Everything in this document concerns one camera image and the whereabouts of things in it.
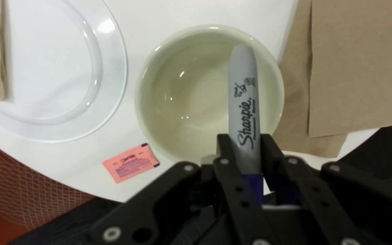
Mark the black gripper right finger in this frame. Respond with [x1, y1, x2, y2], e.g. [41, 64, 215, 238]
[260, 134, 392, 245]

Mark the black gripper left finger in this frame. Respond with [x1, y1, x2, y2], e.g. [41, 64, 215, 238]
[91, 134, 270, 245]

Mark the grey marker with blue cap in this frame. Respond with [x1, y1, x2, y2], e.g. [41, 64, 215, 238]
[226, 44, 267, 208]

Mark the white ceramic bowl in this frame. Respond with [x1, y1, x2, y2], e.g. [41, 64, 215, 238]
[134, 25, 286, 165]

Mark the pink sweetener packet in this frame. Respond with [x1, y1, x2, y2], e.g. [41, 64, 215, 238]
[101, 143, 161, 185]

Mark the orange patterned sofa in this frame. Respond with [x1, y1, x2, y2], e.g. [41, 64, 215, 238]
[0, 149, 98, 245]

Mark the small white plate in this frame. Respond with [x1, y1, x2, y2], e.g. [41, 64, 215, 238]
[0, 0, 129, 144]

